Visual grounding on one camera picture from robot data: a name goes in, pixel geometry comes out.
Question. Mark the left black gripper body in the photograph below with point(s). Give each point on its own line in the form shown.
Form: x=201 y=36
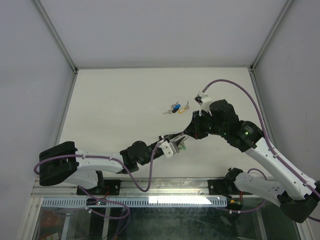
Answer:
x=151 y=147

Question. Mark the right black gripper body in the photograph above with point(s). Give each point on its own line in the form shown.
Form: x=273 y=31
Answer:
x=206 y=125

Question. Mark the keyring with tagged keys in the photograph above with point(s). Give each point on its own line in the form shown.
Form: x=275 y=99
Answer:
x=182 y=145

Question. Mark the yellow tagged key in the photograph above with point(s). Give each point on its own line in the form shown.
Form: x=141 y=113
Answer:
x=184 y=109

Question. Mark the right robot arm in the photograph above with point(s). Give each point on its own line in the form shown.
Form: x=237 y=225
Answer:
x=295 y=193

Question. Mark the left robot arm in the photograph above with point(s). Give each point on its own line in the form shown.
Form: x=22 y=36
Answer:
x=64 y=163

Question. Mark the black tagged key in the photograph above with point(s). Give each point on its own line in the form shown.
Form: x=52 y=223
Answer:
x=171 y=111

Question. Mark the blue tagged key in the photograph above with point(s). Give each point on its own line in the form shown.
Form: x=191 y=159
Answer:
x=175 y=107

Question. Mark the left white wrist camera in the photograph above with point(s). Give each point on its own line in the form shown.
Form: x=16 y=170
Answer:
x=169 y=148

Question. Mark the aluminium mounting rail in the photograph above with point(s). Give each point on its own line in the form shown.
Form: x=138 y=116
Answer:
x=159 y=187

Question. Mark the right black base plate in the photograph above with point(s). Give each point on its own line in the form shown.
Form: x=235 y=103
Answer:
x=223 y=188

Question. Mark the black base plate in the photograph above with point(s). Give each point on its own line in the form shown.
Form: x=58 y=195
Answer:
x=223 y=188
x=109 y=187

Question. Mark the white slotted cable duct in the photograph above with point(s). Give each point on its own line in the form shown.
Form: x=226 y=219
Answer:
x=137 y=202

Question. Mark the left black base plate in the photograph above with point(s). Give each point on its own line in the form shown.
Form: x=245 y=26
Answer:
x=109 y=187

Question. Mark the right aluminium frame post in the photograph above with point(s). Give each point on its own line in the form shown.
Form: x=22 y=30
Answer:
x=272 y=33

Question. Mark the aluminium frame post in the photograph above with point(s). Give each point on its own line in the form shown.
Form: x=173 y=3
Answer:
x=272 y=33
x=54 y=34

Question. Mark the left aluminium frame post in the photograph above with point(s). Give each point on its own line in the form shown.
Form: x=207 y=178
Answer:
x=54 y=34

